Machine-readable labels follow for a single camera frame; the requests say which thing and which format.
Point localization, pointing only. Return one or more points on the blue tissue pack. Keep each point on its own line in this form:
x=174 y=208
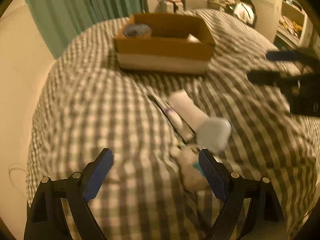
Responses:
x=192 y=39

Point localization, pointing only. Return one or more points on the white towel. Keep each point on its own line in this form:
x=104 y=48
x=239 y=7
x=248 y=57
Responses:
x=244 y=13

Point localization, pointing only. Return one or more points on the white round jar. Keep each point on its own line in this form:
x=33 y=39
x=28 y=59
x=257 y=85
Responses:
x=214 y=134

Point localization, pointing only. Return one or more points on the green curtain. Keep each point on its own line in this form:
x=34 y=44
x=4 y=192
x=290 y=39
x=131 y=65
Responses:
x=59 y=21

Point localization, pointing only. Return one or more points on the white knit glove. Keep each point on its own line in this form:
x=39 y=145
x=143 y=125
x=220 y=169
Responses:
x=137 y=30

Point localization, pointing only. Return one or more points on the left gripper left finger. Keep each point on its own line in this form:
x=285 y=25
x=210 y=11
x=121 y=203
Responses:
x=46 y=218

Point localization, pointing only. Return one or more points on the white suitcase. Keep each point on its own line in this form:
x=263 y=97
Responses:
x=171 y=6

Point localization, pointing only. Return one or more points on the grey mini fridge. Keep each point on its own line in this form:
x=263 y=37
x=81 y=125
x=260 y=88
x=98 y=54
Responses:
x=195 y=4

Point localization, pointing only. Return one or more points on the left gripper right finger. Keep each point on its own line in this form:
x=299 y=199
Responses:
x=264 y=217

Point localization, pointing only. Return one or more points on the white wardrobe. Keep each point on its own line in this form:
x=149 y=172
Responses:
x=283 y=22

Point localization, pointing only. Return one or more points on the white bottle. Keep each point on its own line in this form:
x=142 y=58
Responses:
x=187 y=110

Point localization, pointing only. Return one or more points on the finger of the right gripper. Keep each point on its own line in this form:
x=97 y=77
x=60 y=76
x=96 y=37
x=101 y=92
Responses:
x=291 y=56
x=271 y=78

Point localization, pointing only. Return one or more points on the checkered bed duvet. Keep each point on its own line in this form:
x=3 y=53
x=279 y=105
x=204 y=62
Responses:
x=88 y=104

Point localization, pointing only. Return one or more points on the cardboard box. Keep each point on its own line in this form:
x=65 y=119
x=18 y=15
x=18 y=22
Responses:
x=167 y=50

